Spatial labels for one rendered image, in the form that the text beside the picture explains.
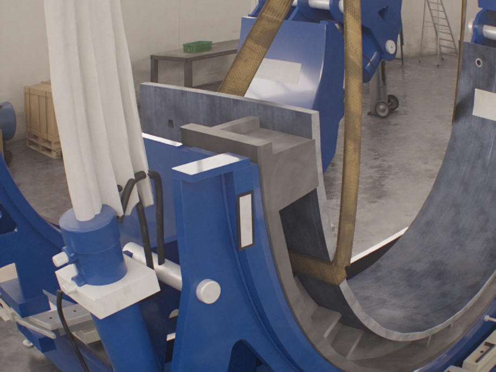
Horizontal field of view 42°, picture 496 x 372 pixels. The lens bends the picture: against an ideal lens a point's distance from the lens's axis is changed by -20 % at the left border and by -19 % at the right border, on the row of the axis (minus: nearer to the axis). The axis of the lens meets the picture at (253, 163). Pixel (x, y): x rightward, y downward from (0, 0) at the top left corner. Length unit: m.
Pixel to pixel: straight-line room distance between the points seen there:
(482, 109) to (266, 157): 2.18
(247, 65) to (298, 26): 2.50
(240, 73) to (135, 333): 0.98
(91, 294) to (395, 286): 1.83
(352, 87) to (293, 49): 2.81
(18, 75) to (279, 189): 9.58
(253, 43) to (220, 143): 0.61
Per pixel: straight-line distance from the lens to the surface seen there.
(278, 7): 2.32
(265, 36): 2.33
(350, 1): 2.12
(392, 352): 2.87
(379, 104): 11.41
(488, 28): 4.19
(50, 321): 3.62
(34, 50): 11.28
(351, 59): 2.06
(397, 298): 3.08
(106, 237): 1.61
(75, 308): 3.75
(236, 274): 1.79
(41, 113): 10.19
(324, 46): 4.69
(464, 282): 3.16
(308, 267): 2.07
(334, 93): 4.85
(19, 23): 11.09
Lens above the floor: 2.58
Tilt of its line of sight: 16 degrees down
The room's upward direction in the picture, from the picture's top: 1 degrees counter-clockwise
